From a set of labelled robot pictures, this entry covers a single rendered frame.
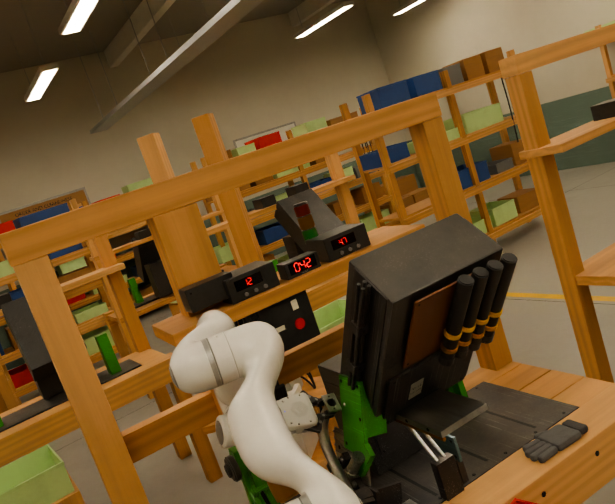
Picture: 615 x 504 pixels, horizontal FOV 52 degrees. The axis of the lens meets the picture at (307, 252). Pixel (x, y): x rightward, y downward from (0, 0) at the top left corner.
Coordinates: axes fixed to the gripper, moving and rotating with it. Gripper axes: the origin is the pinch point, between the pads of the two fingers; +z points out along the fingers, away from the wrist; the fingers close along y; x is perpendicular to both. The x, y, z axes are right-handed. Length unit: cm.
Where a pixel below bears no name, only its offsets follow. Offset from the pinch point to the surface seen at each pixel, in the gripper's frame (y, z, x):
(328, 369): 15.5, 9.5, 6.2
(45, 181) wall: 821, 12, 589
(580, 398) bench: -18, 82, -3
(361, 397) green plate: -5.3, 4.4, -11.6
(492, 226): 318, 453, 272
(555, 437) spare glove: -30, 55, -11
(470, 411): -20.5, 26.5, -20.4
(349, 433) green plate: -8.0, 4.3, 2.3
